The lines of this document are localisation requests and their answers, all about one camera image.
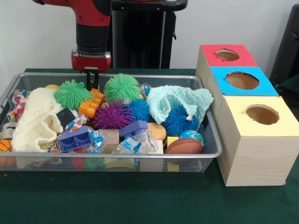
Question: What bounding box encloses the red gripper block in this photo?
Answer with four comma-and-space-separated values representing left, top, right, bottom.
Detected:
71, 51, 112, 91

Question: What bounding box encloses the wooden box with three holes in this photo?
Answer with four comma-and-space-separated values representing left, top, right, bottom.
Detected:
195, 44, 299, 187

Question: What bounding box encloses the green spiky rubber ball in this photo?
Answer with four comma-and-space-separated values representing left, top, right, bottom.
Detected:
53, 79, 94, 112
103, 72, 141, 103

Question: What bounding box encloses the purple spiky rubber ball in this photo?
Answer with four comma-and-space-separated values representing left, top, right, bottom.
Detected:
93, 99, 135, 130

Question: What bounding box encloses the blue spiky rubber ball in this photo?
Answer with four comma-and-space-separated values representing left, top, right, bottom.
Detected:
127, 99, 150, 122
161, 106, 204, 137

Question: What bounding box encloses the purple toy building brick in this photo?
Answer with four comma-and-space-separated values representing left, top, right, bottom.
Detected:
57, 129, 92, 154

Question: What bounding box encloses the cream knitted cloth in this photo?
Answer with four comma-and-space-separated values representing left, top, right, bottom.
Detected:
10, 87, 65, 154

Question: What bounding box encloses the mint knitted cloth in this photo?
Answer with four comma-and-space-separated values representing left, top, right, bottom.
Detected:
145, 85, 215, 125

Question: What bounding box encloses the brown toy football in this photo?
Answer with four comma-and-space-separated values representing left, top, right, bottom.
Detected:
164, 138, 203, 154

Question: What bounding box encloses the globe print ball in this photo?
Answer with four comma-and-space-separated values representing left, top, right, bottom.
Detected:
178, 130, 205, 147

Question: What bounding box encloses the dark green table cloth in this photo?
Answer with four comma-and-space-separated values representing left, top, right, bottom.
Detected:
0, 68, 299, 224
277, 74, 299, 95

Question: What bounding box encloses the black upright panel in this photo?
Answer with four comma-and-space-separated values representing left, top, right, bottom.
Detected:
269, 4, 299, 81

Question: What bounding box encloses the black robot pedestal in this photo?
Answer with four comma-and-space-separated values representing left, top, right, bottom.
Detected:
109, 0, 189, 70

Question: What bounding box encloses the shallow wire mesh bin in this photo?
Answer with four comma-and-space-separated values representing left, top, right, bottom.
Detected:
0, 72, 223, 173

